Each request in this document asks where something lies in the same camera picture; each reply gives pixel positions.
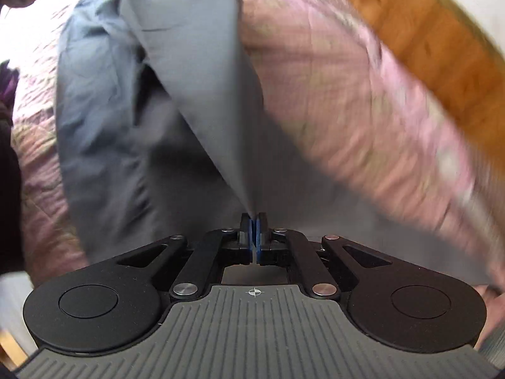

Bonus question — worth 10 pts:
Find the pink printed blanket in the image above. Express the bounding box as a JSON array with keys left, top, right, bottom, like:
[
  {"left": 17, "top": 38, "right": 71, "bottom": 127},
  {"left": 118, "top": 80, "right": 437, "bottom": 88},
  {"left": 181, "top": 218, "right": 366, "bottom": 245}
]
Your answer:
[{"left": 0, "top": 0, "right": 505, "bottom": 324}]

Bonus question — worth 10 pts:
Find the wooden bed headboard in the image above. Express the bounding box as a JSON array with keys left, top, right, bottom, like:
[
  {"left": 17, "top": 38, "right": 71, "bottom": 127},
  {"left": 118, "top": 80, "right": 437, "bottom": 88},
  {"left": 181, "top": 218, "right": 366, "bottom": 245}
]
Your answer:
[{"left": 312, "top": 0, "right": 505, "bottom": 166}]

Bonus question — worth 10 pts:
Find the grey garment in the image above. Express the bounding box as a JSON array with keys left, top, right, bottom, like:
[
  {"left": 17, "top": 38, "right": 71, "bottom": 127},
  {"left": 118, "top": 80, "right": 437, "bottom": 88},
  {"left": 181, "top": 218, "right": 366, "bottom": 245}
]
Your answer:
[{"left": 55, "top": 0, "right": 494, "bottom": 286}]

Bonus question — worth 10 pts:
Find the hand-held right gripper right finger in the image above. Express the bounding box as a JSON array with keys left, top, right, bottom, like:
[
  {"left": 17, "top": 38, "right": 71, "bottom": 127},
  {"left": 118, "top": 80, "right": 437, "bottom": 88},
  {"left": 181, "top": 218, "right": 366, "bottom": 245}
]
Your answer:
[{"left": 255, "top": 213, "right": 392, "bottom": 300}]

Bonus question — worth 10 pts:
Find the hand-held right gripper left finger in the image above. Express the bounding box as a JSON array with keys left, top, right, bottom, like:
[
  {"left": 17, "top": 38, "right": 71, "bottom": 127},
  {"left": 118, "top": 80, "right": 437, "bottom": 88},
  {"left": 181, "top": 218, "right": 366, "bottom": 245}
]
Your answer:
[{"left": 117, "top": 213, "right": 255, "bottom": 301}]

